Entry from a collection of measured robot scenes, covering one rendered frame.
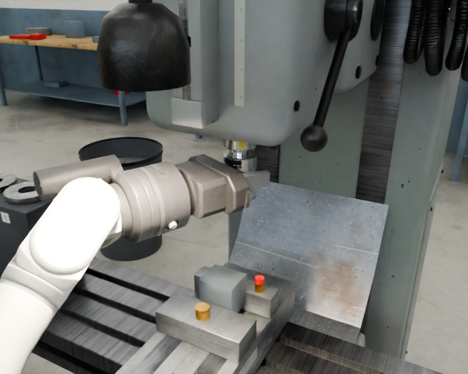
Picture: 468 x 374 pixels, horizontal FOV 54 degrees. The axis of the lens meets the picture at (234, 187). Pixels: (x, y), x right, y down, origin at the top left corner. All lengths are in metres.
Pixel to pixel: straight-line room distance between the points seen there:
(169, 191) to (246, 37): 0.19
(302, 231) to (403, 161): 0.26
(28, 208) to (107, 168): 0.41
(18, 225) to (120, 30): 0.67
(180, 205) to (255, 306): 0.29
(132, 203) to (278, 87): 0.21
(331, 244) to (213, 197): 0.49
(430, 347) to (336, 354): 1.51
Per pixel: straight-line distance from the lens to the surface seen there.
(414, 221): 1.01
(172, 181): 0.55
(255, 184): 0.63
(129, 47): 0.35
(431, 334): 2.41
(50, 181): 0.55
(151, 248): 2.80
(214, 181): 0.57
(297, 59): 0.51
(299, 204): 1.04
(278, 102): 0.50
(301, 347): 0.86
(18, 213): 0.96
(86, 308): 0.97
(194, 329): 0.72
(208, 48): 0.50
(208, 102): 0.50
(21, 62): 7.78
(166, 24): 0.36
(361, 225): 1.01
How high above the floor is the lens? 1.48
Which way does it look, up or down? 24 degrees down
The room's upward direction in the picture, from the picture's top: straight up
